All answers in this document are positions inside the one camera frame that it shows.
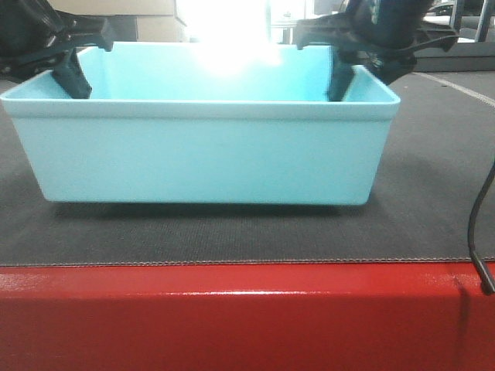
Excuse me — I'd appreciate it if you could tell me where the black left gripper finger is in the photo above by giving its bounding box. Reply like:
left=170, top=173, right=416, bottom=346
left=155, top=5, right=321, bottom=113
left=51, top=49, right=92, bottom=99
left=60, top=15, right=115, bottom=52

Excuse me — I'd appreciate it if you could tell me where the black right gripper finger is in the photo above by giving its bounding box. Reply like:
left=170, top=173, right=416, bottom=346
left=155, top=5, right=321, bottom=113
left=327, top=49, right=357, bottom=102
left=295, top=13, right=350, bottom=49

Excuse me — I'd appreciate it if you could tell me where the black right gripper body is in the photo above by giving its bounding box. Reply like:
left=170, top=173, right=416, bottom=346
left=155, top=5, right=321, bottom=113
left=345, top=1, right=459, bottom=85

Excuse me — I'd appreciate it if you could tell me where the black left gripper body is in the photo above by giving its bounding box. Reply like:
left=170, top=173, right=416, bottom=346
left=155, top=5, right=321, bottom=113
left=1, top=1, right=72, bottom=82

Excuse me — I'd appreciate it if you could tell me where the light blue plastic bin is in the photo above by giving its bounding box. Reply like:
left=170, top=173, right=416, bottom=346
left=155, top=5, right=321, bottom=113
left=1, top=43, right=400, bottom=205

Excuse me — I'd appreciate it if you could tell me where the dark conveyor belt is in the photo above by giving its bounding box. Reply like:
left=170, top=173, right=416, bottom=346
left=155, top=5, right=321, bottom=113
left=1, top=72, right=494, bottom=266

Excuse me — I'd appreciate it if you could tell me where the red conveyor frame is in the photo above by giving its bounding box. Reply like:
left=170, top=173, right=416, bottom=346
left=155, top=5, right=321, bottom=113
left=1, top=263, right=494, bottom=370

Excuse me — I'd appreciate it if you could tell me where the black cable on conveyor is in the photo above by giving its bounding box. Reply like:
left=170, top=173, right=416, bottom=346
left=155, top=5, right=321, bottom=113
left=466, top=154, right=495, bottom=296

